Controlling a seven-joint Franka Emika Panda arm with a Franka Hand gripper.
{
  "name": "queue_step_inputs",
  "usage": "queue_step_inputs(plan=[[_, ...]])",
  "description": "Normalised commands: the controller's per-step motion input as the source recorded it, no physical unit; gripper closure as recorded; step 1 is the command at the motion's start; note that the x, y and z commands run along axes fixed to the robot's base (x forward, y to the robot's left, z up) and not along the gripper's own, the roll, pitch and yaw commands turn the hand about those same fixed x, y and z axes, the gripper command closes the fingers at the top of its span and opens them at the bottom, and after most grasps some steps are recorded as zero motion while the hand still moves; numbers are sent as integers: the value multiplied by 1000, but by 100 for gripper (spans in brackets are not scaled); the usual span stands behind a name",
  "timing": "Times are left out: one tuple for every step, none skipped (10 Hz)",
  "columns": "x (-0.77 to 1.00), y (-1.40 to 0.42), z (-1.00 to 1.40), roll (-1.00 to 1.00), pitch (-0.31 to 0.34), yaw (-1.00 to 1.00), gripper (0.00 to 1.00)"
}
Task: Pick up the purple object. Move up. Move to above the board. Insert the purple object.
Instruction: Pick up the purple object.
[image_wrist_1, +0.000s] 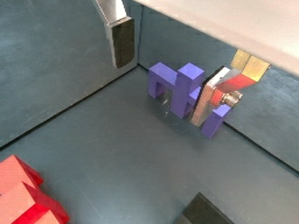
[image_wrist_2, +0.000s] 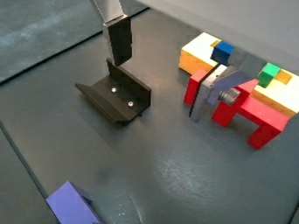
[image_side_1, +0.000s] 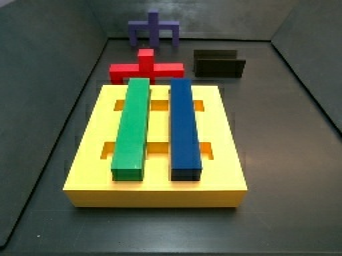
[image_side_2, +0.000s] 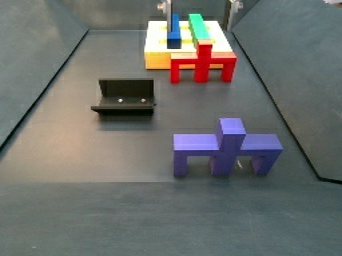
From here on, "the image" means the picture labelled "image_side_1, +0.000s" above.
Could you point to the purple three-legged block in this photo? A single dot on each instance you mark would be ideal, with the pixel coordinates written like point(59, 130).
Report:
point(154, 26)

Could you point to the yellow slotted board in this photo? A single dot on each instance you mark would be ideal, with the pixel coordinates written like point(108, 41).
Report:
point(220, 188)

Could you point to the blue long bar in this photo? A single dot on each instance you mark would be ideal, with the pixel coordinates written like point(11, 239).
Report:
point(186, 163)

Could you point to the green long bar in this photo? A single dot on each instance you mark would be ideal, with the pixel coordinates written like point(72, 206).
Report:
point(127, 165)

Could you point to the red three-legged block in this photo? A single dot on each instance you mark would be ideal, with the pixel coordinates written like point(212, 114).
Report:
point(145, 68)

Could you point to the black angled bracket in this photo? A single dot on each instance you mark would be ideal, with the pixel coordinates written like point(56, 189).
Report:
point(218, 63)

